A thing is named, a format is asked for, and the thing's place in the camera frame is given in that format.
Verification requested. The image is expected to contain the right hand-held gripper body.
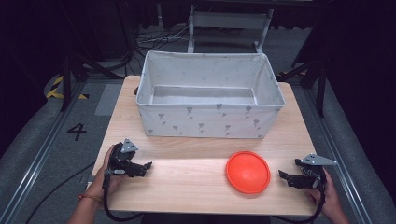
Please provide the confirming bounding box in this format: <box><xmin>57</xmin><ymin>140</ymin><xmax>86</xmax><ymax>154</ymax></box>
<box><xmin>293</xmin><ymin>152</ymin><xmax>338</xmax><ymax>190</ymax></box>

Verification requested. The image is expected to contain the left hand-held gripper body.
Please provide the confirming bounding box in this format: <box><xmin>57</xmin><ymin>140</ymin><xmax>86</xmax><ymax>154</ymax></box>
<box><xmin>106</xmin><ymin>137</ymin><xmax>145</xmax><ymax>178</ymax></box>

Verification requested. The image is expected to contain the person's right hand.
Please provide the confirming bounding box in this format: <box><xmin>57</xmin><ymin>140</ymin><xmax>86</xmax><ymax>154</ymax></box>
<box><xmin>304</xmin><ymin>169</ymin><xmax>344</xmax><ymax>219</ymax></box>

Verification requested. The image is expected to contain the person's left hand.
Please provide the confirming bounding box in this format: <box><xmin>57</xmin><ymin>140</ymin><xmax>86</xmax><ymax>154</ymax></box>
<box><xmin>92</xmin><ymin>144</ymin><xmax>126</xmax><ymax>203</ymax></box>

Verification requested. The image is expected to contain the orange round plastic plate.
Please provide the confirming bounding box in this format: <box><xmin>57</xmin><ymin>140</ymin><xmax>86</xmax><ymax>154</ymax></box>
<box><xmin>225</xmin><ymin>150</ymin><xmax>272</xmax><ymax>195</ymax></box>

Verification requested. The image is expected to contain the white fabric storage box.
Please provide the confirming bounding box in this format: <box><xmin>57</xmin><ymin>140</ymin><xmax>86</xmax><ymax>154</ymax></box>
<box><xmin>135</xmin><ymin>49</ymin><xmax>286</xmax><ymax>140</ymax></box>

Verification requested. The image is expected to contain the black tripod stand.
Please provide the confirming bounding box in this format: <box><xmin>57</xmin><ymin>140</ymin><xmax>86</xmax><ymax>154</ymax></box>
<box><xmin>59</xmin><ymin>50</ymin><xmax>127</xmax><ymax>112</ymax></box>
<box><xmin>276</xmin><ymin>58</ymin><xmax>329</xmax><ymax>119</ymax></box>

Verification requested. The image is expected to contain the yellow black floor tape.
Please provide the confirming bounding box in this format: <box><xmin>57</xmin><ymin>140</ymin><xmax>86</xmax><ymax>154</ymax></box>
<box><xmin>45</xmin><ymin>75</ymin><xmax>90</xmax><ymax>101</ymax></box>

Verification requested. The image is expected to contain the metal floor rail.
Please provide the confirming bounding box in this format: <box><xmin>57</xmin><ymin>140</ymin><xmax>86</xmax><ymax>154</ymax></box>
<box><xmin>303</xmin><ymin>88</ymin><xmax>375</xmax><ymax>224</ymax></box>
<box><xmin>0</xmin><ymin>81</ymin><xmax>87</xmax><ymax>223</ymax></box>

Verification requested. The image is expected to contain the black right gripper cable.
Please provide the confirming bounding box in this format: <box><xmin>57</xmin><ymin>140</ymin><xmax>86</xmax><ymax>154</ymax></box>
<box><xmin>272</xmin><ymin>183</ymin><xmax>328</xmax><ymax>224</ymax></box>

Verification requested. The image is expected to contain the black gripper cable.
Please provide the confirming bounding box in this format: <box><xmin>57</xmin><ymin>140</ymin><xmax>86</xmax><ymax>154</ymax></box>
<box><xmin>272</xmin><ymin>183</ymin><xmax>328</xmax><ymax>224</ymax></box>
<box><xmin>102</xmin><ymin>173</ymin><xmax>145</xmax><ymax>223</ymax></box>

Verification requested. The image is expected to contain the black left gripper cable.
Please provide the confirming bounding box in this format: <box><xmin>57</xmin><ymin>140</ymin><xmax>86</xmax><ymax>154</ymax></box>
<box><xmin>102</xmin><ymin>173</ymin><xmax>145</xmax><ymax>223</ymax></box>

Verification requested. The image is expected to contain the red string bracelet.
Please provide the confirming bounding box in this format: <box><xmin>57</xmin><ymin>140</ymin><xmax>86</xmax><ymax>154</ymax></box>
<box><xmin>78</xmin><ymin>193</ymin><xmax>103</xmax><ymax>203</ymax></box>

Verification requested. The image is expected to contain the black floor cable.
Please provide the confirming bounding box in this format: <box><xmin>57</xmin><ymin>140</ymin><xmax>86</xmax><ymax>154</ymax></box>
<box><xmin>23</xmin><ymin>160</ymin><xmax>97</xmax><ymax>224</ymax></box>

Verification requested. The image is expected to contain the bundle of floor cables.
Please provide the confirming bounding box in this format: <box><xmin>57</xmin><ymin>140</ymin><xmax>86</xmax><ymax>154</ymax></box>
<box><xmin>134</xmin><ymin>25</ymin><xmax>191</xmax><ymax>53</ymax></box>

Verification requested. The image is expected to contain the grey metal stand frame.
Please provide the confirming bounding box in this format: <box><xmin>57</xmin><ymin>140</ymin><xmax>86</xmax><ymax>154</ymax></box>
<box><xmin>187</xmin><ymin>4</ymin><xmax>275</xmax><ymax>54</ymax></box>

